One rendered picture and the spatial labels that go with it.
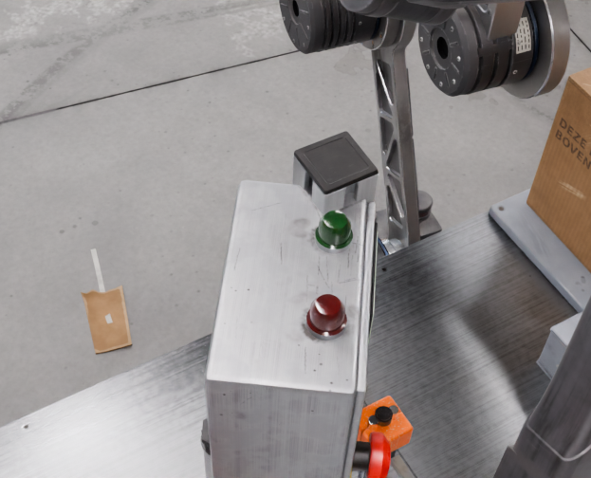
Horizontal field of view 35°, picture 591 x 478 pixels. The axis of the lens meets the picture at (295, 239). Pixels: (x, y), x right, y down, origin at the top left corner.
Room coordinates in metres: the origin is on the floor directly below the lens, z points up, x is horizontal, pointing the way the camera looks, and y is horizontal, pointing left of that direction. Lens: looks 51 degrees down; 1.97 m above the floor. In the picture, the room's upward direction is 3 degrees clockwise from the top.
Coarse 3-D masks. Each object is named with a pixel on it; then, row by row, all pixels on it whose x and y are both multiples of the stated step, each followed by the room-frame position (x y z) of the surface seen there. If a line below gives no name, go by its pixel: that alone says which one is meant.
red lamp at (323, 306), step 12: (324, 300) 0.34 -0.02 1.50; (336, 300) 0.34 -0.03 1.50; (312, 312) 0.33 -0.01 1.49; (324, 312) 0.33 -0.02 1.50; (336, 312) 0.33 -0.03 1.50; (312, 324) 0.33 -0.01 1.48; (324, 324) 0.33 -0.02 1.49; (336, 324) 0.33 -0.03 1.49; (324, 336) 0.33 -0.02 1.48; (336, 336) 0.33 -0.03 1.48
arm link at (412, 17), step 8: (400, 0) 0.73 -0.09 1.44; (400, 8) 0.74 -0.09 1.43; (408, 8) 0.74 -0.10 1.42; (416, 8) 0.74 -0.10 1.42; (424, 8) 0.75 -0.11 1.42; (432, 8) 0.75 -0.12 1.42; (384, 16) 0.74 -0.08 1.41; (392, 16) 0.74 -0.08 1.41; (400, 16) 0.74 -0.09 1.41; (408, 16) 0.75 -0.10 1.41; (416, 16) 0.75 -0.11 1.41; (424, 16) 0.75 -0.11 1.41; (432, 16) 0.75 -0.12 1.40
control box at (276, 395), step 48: (240, 192) 0.45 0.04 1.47; (288, 192) 0.45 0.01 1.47; (240, 240) 0.40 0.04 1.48; (288, 240) 0.41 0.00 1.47; (240, 288) 0.36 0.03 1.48; (288, 288) 0.36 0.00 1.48; (336, 288) 0.37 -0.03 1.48; (240, 336) 0.33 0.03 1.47; (288, 336) 0.33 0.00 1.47; (240, 384) 0.29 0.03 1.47; (288, 384) 0.29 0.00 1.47; (336, 384) 0.29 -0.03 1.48; (240, 432) 0.29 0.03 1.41; (288, 432) 0.29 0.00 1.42; (336, 432) 0.29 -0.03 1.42
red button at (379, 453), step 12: (372, 432) 0.34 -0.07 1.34; (360, 444) 0.33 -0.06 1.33; (372, 444) 0.32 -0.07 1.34; (384, 444) 0.32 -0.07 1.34; (360, 456) 0.32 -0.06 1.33; (372, 456) 0.31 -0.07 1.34; (384, 456) 0.31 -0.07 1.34; (360, 468) 0.31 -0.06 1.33; (372, 468) 0.31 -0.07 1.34; (384, 468) 0.31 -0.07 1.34
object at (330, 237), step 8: (328, 216) 0.41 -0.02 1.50; (336, 216) 0.41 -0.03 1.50; (344, 216) 0.41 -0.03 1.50; (320, 224) 0.41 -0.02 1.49; (328, 224) 0.40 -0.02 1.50; (336, 224) 0.40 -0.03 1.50; (344, 224) 0.40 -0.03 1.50; (320, 232) 0.40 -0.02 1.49; (328, 232) 0.40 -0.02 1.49; (336, 232) 0.40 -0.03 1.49; (344, 232) 0.40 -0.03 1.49; (352, 232) 0.41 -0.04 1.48; (320, 240) 0.40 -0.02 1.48; (328, 240) 0.40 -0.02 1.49; (336, 240) 0.40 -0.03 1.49; (344, 240) 0.40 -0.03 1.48; (352, 240) 0.41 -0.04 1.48; (320, 248) 0.40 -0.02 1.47; (328, 248) 0.40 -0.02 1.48; (336, 248) 0.40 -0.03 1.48; (344, 248) 0.40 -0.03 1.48
